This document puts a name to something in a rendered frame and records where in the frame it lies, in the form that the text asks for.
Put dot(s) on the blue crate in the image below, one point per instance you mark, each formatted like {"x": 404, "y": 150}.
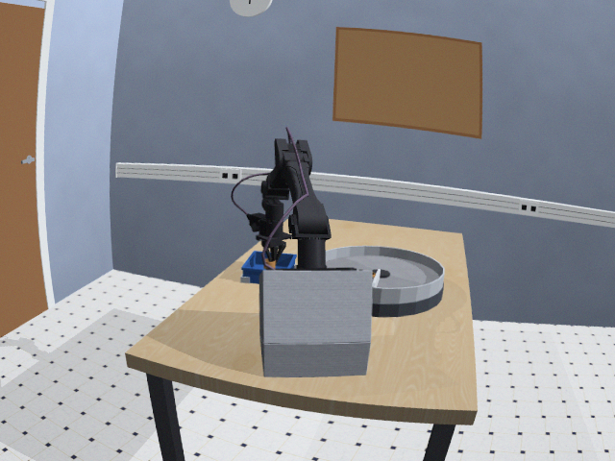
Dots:
{"x": 285, "y": 261}

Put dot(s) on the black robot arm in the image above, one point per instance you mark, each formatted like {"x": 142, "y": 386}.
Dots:
{"x": 309, "y": 222}

